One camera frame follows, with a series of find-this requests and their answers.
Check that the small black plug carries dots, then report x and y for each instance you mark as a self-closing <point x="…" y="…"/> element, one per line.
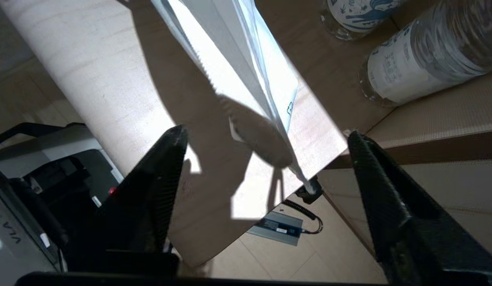
<point x="311" y="192"/>

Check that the grey black robot base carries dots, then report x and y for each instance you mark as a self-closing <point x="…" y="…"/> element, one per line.
<point x="39" y="190"/>

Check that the clear water bottle black cap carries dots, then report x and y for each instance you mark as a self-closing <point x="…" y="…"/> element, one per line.
<point x="357" y="16"/>
<point x="421" y="59"/>

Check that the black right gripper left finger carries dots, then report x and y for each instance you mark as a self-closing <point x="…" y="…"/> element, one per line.
<point x="138" y="222"/>

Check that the horse print plastic pouch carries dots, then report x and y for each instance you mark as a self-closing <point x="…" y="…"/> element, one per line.
<point x="277" y="71"/>

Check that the beige wooden shelf unit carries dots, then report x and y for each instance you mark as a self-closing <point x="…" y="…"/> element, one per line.
<point x="91" y="71"/>

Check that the grey power adapter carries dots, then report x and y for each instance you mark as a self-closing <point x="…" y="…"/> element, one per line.
<point x="277" y="228"/>

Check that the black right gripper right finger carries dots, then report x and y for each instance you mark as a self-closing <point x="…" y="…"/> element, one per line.
<point x="421" y="238"/>

